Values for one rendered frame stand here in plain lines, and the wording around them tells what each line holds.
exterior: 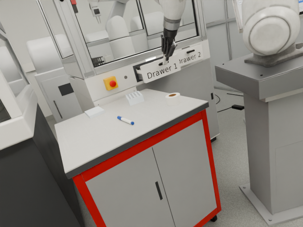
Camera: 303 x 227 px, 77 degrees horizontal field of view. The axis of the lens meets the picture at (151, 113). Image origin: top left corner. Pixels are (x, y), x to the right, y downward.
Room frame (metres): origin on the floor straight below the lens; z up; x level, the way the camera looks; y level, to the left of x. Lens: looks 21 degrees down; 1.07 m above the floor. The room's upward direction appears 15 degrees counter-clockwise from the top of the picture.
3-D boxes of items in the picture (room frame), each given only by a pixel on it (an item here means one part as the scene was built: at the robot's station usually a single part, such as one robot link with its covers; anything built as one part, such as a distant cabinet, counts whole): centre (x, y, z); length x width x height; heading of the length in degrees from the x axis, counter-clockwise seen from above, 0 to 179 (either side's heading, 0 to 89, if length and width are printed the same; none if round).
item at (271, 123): (0.83, -0.60, 0.38); 0.30 x 0.30 x 0.76; 1
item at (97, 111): (1.05, 0.31, 0.77); 0.13 x 0.09 x 0.02; 25
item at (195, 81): (1.81, 0.06, 0.40); 1.03 x 0.95 x 0.80; 115
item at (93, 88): (1.81, 0.07, 0.87); 1.02 x 0.95 x 0.14; 115
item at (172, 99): (0.86, -0.12, 0.78); 0.07 x 0.07 x 0.04
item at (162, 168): (0.91, 0.15, 0.38); 0.62 x 0.58 x 0.76; 115
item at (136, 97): (1.07, 0.07, 0.78); 0.12 x 0.08 x 0.04; 9
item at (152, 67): (1.26, -0.14, 0.87); 0.29 x 0.02 x 0.11; 115
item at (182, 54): (1.48, -0.38, 0.87); 0.29 x 0.02 x 0.11; 115
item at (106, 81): (1.20, 0.19, 0.88); 0.07 x 0.05 x 0.07; 115
